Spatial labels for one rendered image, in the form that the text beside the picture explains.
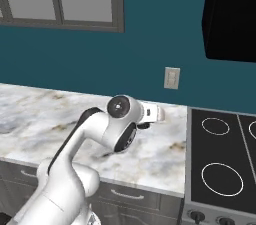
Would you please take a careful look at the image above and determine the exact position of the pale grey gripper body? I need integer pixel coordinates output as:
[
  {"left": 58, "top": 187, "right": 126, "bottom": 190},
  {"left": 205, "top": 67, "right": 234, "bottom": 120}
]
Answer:
[{"left": 155, "top": 105, "right": 167, "bottom": 124}]

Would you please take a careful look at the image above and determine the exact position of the black glass stove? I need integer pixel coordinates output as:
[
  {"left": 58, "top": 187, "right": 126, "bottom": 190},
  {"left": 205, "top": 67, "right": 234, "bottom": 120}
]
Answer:
[{"left": 182, "top": 106, "right": 256, "bottom": 225}]

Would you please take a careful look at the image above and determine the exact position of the grey lower cabinet door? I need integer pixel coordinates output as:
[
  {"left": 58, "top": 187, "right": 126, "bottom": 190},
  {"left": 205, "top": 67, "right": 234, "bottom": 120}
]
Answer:
[
  {"left": 0, "top": 178, "right": 38, "bottom": 216},
  {"left": 88, "top": 200, "right": 183, "bottom": 225}
]

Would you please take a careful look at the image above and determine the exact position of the black stove knob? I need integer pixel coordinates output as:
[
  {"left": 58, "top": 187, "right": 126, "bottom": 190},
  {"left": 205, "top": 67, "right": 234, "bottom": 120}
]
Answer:
[
  {"left": 189, "top": 209, "right": 206, "bottom": 225},
  {"left": 217, "top": 215, "right": 236, "bottom": 225}
]

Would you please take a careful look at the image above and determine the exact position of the grey drawer front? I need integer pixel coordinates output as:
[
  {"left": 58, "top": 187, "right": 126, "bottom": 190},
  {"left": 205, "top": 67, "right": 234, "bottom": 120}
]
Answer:
[
  {"left": 0, "top": 159, "right": 42, "bottom": 187},
  {"left": 94, "top": 181, "right": 162, "bottom": 211}
]

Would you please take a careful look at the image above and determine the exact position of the black range hood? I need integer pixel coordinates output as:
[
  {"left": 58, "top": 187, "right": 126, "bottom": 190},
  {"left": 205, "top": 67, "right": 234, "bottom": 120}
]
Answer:
[{"left": 201, "top": 0, "right": 256, "bottom": 64}]

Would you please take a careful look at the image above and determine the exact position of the beige wall outlet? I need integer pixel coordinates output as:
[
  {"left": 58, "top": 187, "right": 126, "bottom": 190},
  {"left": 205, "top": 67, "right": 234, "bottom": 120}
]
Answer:
[{"left": 163, "top": 66, "right": 181, "bottom": 90}]

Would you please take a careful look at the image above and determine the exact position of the silver drawer handle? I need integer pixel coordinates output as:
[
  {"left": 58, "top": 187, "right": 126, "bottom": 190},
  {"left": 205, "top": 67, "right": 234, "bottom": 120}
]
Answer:
[
  {"left": 20, "top": 169, "right": 38, "bottom": 179},
  {"left": 110, "top": 188, "right": 146, "bottom": 201}
]

